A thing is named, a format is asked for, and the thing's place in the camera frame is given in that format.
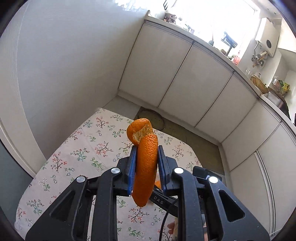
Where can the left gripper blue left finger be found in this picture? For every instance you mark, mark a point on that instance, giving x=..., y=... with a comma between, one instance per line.
x=124, y=185

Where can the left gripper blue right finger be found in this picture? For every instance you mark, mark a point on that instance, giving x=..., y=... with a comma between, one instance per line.
x=166, y=166

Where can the long orange peel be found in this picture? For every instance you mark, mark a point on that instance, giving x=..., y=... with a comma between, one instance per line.
x=141, y=134

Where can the brown floor mat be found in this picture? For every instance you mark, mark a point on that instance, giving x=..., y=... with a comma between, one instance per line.
x=207, y=152

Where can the floral tablecloth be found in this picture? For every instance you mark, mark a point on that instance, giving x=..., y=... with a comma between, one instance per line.
x=96, y=146

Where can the wicker basket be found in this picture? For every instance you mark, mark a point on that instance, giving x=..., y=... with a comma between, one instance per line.
x=259, y=84

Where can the blue dish rack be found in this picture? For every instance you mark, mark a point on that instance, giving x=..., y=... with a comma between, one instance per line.
x=228, y=41

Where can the white wall water heater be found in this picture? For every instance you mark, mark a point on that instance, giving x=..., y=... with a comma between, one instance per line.
x=267, y=36

